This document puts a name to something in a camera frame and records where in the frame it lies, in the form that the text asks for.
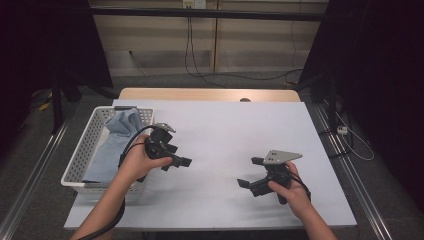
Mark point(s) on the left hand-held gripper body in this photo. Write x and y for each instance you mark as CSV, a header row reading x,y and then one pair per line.
x,y
158,146

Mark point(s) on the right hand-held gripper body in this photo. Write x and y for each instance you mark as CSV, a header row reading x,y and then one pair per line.
x,y
280,156

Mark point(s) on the light blue tank top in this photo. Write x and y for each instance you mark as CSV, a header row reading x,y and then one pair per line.
x,y
106,156

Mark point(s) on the white perforated plastic basket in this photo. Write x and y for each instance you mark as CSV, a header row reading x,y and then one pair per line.
x,y
76,160

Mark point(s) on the person's left hand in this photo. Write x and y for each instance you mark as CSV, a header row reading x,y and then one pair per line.
x,y
136,163

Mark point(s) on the person's right hand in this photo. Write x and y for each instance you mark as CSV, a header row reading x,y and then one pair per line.
x,y
296,198

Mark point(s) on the white table mat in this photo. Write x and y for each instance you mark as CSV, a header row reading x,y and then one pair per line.
x,y
300,116

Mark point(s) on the grey table grommet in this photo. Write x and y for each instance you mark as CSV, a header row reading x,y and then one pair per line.
x,y
245,99

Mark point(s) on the white power adaptor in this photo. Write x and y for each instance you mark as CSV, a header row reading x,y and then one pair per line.
x,y
342,130

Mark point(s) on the black metal stand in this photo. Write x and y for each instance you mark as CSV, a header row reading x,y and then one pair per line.
x,y
56,110
332,100

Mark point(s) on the thin dark rod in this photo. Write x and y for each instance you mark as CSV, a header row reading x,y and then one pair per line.
x,y
136,61

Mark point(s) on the yellow tape strip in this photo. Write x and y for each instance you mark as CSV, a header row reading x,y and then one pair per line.
x,y
44,106

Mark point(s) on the black curtain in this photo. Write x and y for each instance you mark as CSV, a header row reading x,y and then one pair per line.
x,y
33,40
383,66

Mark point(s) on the aluminium floor rail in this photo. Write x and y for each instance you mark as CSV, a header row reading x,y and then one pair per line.
x,y
23,200
363,196

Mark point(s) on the white wall socket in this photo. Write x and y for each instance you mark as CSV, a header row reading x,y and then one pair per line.
x,y
199,4

